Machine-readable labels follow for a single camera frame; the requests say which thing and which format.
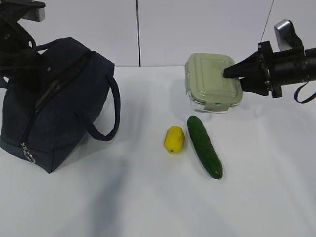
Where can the green cucumber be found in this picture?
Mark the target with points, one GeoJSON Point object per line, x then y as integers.
{"type": "Point", "coordinates": [204, 148]}

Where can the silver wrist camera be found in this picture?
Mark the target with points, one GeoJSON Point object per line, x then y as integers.
{"type": "Point", "coordinates": [286, 36]}
{"type": "Point", "coordinates": [34, 10]}

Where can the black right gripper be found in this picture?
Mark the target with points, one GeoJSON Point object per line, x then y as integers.
{"type": "Point", "coordinates": [259, 64]}

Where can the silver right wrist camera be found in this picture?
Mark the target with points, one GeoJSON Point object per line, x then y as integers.
{"type": "Point", "coordinates": [286, 36]}

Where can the dark navy lunch bag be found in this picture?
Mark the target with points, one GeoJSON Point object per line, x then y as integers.
{"type": "Point", "coordinates": [44, 127]}

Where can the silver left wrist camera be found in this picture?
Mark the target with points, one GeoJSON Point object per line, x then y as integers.
{"type": "Point", "coordinates": [34, 10]}

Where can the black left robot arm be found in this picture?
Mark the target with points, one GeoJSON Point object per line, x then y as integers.
{"type": "Point", "coordinates": [19, 57]}

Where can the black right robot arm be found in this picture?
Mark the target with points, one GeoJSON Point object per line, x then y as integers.
{"type": "Point", "coordinates": [295, 66]}

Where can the glass container green lid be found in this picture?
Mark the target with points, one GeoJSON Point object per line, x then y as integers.
{"type": "Point", "coordinates": [208, 90]}

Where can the yellow lemon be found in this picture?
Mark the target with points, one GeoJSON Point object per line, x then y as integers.
{"type": "Point", "coordinates": [174, 139]}

